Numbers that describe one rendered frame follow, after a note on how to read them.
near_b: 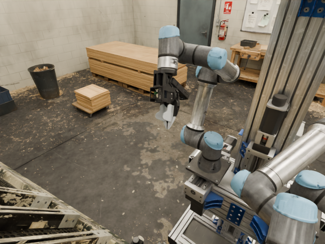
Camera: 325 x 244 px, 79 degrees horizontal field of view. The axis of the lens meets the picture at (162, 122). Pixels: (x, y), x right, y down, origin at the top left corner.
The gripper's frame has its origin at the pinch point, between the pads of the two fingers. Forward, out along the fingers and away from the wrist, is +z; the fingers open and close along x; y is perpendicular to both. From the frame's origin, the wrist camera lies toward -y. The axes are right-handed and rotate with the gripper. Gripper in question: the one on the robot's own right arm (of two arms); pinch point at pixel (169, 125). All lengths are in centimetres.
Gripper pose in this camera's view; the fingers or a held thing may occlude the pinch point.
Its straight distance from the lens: 73.9
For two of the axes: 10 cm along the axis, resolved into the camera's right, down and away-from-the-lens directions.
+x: 6.8, 0.6, -7.3
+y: -7.3, 0.0, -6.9
